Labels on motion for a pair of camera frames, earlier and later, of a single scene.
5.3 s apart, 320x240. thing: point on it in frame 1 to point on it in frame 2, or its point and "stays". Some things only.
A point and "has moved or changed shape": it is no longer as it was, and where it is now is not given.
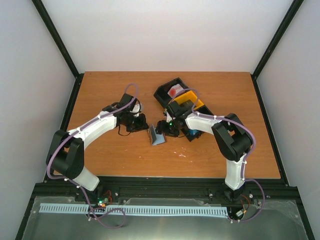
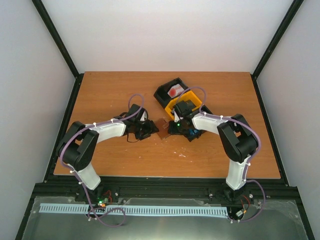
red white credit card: x=174 y=89 stays
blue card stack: x=193 y=132 stays
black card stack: x=186 y=105 stays
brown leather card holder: x=156 y=139 has moved or changed shape
